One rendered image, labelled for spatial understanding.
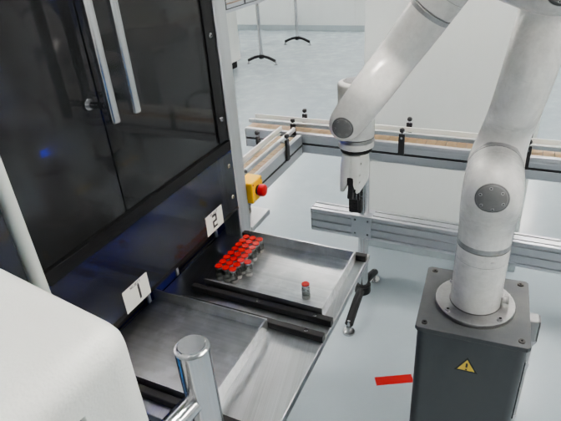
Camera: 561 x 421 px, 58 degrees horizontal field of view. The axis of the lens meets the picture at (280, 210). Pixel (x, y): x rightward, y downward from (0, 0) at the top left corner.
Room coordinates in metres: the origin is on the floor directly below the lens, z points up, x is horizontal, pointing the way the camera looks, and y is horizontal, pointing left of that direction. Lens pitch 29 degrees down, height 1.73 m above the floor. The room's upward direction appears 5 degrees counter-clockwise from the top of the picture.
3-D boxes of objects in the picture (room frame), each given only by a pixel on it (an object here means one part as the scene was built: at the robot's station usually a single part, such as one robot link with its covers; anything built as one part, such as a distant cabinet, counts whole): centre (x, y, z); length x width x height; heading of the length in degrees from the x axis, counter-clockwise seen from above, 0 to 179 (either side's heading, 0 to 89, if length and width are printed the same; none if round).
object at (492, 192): (0.95, -0.46, 1.16); 0.19 x 0.12 x 0.24; 155
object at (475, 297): (0.98, -0.47, 0.95); 0.19 x 0.19 x 0.18
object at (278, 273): (1.13, 0.01, 0.90); 0.34 x 0.26 x 0.04; 62
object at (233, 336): (0.88, 0.26, 0.90); 0.34 x 0.26 x 0.04; 63
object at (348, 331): (2.00, -0.38, 0.07); 0.50 x 0.08 x 0.14; 153
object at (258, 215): (1.49, 0.13, 0.87); 0.14 x 0.13 x 0.02; 63
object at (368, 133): (1.10, -0.19, 1.35); 0.09 x 0.08 x 0.13; 155
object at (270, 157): (1.78, 0.09, 0.92); 0.69 x 0.16 x 0.16; 153
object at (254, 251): (1.18, 0.11, 0.90); 0.18 x 0.02 x 0.05; 152
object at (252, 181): (1.46, 0.10, 1.00); 0.08 x 0.07 x 0.07; 63
